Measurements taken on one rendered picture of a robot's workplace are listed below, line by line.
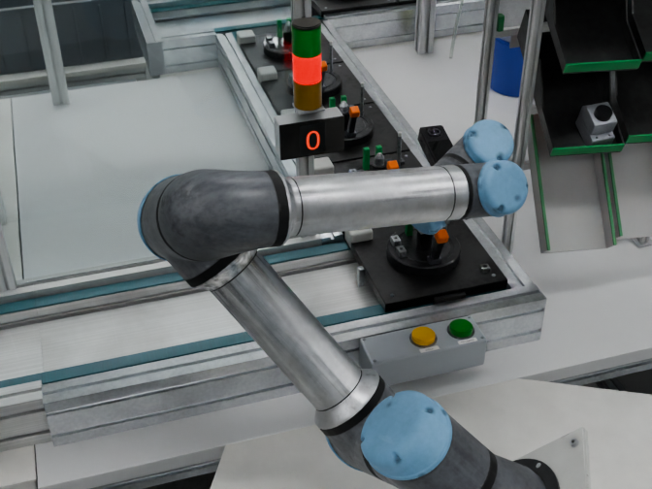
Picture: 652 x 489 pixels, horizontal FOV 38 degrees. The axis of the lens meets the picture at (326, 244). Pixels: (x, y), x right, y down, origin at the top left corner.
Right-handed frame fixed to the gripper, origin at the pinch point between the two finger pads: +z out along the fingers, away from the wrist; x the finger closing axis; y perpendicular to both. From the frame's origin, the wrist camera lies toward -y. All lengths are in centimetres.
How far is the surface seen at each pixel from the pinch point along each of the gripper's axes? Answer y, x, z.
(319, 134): -14.2, -17.7, -4.5
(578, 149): -0.2, 24.8, -14.7
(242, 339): 18.2, -38.0, 3.0
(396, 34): -77, 38, 90
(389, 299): 16.7, -10.8, 1.4
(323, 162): -20.0, -9.6, 29.1
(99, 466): 34, -65, 1
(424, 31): -72, 42, 80
